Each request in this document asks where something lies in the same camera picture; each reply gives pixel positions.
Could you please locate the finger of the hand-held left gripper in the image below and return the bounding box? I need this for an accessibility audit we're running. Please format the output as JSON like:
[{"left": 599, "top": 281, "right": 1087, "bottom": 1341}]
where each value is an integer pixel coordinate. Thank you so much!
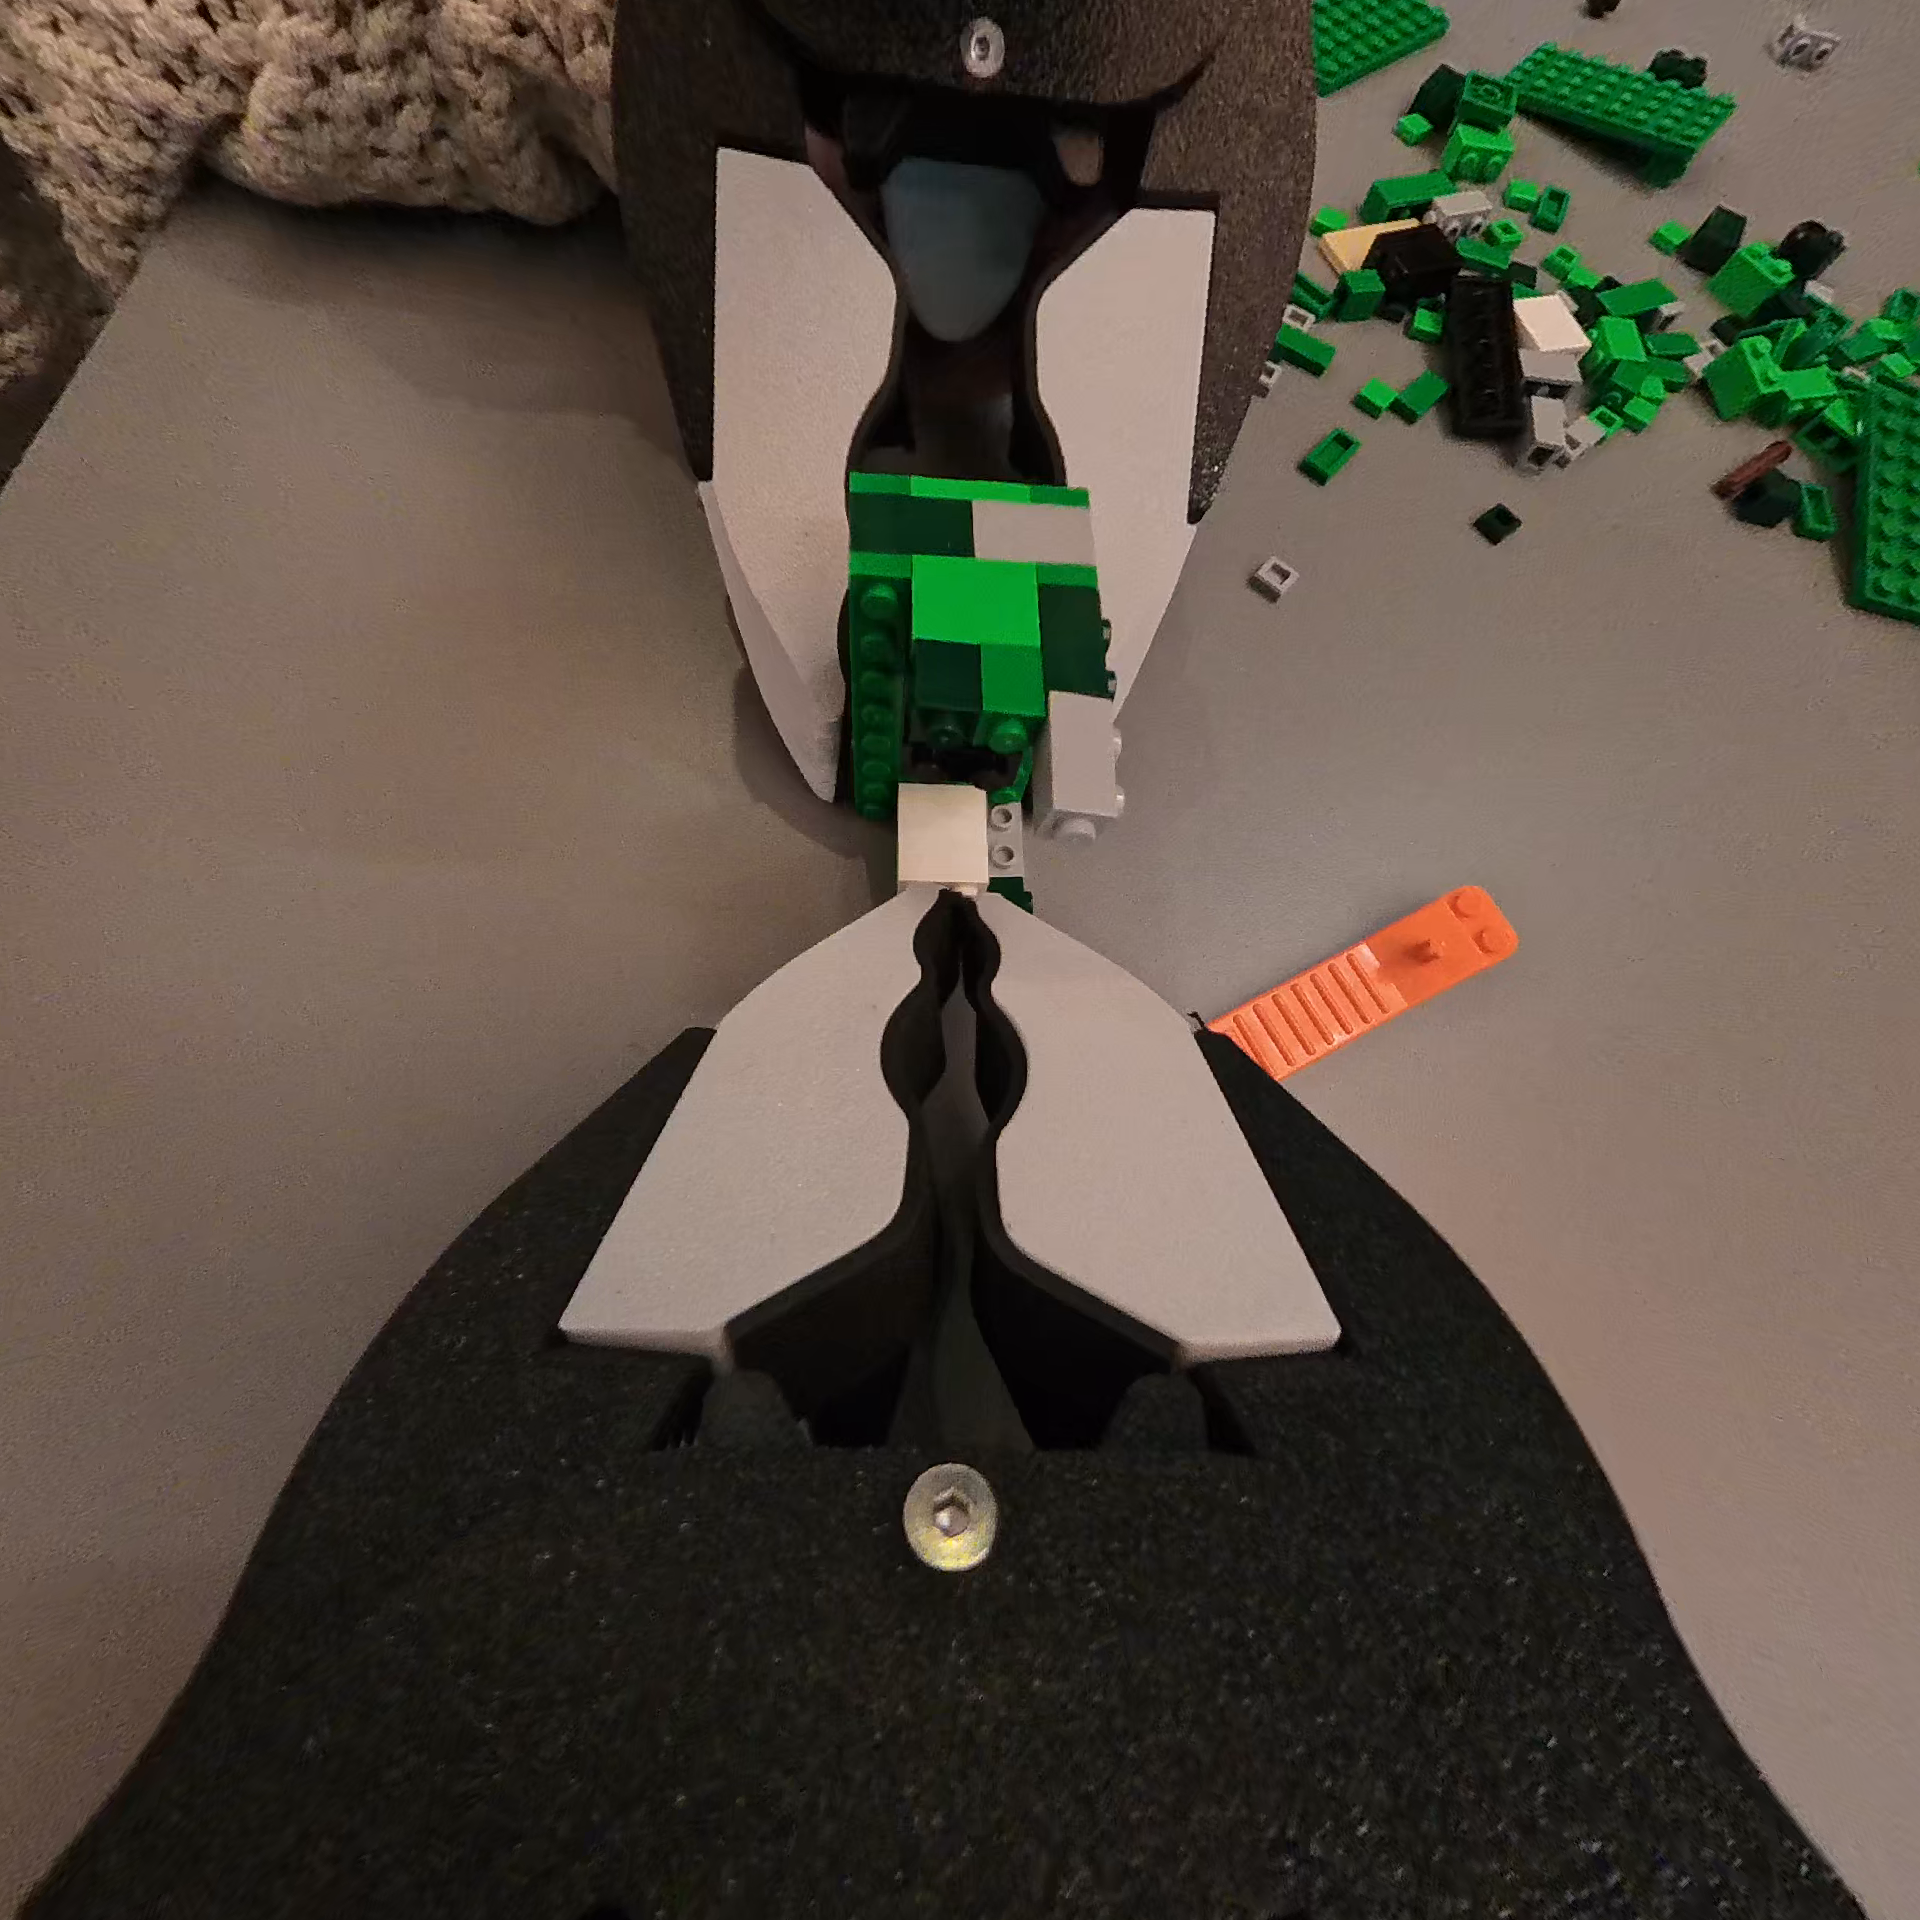
[
  {"left": 695, "top": 144, "right": 905, "bottom": 806},
  {"left": 1024, "top": 200, "right": 1220, "bottom": 702}
]

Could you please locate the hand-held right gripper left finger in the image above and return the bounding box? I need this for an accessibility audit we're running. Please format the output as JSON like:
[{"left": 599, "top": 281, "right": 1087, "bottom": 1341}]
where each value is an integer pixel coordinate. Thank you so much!
[{"left": 559, "top": 896, "right": 964, "bottom": 1450}]

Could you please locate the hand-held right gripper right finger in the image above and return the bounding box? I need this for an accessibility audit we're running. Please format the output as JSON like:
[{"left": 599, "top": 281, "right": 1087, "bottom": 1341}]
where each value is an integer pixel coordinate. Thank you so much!
[{"left": 959, "top": 896, "right": 1345, "bottom": 1450}]

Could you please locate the green lego model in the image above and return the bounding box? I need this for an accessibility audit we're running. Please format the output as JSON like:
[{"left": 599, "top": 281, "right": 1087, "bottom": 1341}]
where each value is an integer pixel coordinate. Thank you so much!
[{"left": 838, "top": 468, "right": 1129, "bottom": 921}]

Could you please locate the white lego brick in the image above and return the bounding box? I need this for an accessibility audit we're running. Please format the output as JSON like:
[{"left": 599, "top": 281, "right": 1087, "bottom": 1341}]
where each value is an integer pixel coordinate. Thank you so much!
[{"left": 897, "top": 786, "right": 995, "bottom": 898}]

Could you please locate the person's left forearm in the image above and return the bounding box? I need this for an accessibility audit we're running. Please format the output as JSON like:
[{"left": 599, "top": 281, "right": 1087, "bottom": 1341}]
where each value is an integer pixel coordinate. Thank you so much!
[{"left": 0, "top": 0, "right": 626, "bottom": 437}]

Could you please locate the pile of green lego bricks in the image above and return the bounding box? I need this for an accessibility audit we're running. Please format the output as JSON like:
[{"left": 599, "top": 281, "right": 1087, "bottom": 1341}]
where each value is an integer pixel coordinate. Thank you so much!
[{"left": 1260, "top": 0, "right": 1920, "bottom": 626}]

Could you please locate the orange brick separator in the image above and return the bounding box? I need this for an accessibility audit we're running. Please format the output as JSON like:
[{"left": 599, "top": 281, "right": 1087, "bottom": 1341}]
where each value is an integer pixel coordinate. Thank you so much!
[{"left": 1207, "top": 884, "right": 1520, "bottom": 1083}]

